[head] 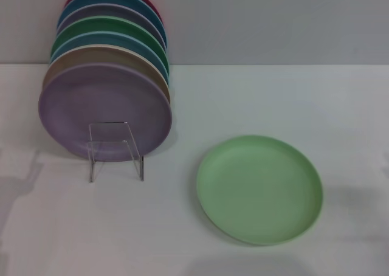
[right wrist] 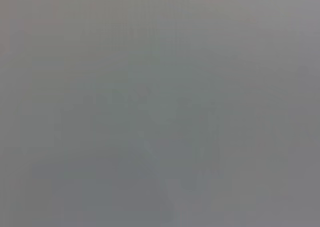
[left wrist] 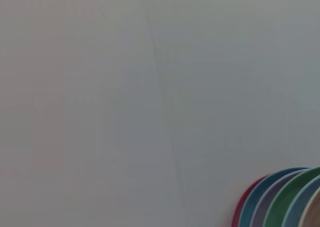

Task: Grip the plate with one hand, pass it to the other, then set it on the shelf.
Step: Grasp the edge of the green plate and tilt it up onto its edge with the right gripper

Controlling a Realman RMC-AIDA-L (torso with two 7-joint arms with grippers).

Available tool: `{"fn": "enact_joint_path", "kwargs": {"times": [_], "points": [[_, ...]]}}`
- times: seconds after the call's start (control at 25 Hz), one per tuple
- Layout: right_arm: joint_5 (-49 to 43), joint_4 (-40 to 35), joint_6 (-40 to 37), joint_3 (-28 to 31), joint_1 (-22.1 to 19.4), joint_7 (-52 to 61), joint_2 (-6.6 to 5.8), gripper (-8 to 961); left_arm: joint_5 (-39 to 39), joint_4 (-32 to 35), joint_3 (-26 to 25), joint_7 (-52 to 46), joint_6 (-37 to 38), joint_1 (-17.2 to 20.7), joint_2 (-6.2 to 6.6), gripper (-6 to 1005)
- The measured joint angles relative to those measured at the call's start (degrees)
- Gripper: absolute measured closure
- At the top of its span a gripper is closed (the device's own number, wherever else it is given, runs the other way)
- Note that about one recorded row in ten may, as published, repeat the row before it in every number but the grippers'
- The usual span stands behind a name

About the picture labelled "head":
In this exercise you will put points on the light green plate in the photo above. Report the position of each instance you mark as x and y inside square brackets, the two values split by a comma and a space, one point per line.
[258, 191]

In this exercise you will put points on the clear acrylic plate rack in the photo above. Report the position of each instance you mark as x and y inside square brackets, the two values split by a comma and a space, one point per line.
[108, 141]

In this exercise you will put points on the lilac plate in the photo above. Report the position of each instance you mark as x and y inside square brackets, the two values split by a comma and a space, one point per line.
[103, 102]

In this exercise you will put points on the beige plate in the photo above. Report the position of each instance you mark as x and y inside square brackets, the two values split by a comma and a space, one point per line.
[91, 55]

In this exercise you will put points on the light blue plate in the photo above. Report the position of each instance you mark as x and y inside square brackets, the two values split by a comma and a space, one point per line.
[100, 39]

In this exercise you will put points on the dark green plate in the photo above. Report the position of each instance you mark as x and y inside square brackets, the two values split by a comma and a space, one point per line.
[100, 24]

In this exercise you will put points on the grey lavender plate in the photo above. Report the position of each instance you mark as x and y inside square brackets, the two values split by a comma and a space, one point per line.
[100, 11]

